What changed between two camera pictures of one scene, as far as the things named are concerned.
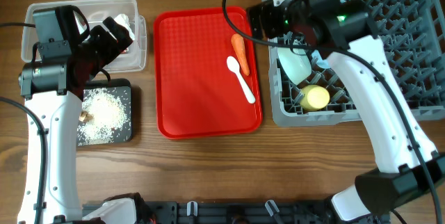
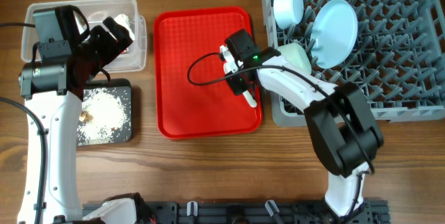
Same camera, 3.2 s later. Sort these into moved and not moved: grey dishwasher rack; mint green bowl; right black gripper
Moved: right black gripper
Not moved: grey dishwasher rack; mint green bowl
